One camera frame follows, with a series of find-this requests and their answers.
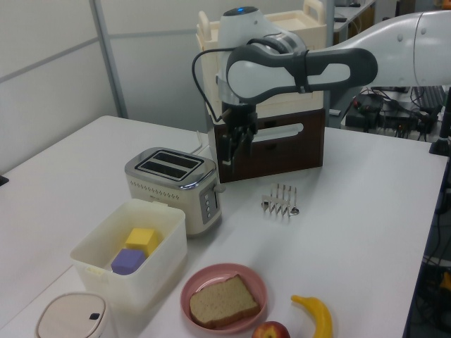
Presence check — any white plastic container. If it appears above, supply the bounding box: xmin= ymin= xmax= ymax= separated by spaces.
xmin=70 ymin=198 xmax=188 ymax=311

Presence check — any chrome and cream toaster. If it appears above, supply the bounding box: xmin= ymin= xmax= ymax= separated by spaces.
xmin=124 ymin=147 xmax=226 ymax=237

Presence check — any metal toast rack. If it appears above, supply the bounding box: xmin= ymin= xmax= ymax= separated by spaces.
xmin=260 ymin=183 xmax=301 ymax=218

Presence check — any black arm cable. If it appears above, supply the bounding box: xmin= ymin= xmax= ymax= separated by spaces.
xmin=192 ymin=37 xmax=308 ymax=123

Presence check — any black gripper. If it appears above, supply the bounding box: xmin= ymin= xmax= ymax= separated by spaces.
xmin=221 ymin=101 xmax=259 ymax=166

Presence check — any purple cube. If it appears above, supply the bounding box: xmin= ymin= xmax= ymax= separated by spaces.
xmin=110 ymin=248 xmax=147 ymax=276

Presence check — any white appliance with handle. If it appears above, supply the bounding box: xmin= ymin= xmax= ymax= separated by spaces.
xmin=194 ymin=0 xmax=327 ymax=184

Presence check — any pink plate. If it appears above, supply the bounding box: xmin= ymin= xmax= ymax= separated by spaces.
xmin=180 ymin=263 xmax=268 ymax=333

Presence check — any brown bread slice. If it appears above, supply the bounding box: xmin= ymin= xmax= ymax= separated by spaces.
xmin=189 ymin=273 xmax=261 ymax=329

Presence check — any cream lidded canister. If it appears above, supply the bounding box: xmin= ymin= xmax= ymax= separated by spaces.
xmin=34 ymin=292 xmax=117 ymax=338

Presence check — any white toaster power cable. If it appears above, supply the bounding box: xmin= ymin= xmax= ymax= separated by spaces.
xmin=192 ymin=130 xmax=212 ymax=156

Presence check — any yellow cube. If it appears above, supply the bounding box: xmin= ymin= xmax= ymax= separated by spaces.
xmin=124 ymin=227 xmax=159 ymax=255

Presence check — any yellow banana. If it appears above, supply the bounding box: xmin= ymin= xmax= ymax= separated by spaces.
xmin=290 ymin=294 xmax=333 ymax=338

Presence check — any red apple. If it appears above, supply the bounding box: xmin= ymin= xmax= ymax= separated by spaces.
xmin=251 ymin=320 xmax=292 ymax=338

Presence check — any black electronics with cables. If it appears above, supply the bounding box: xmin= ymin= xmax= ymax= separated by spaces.
xmin=345 ymin=86 xmax=445 ymax=142

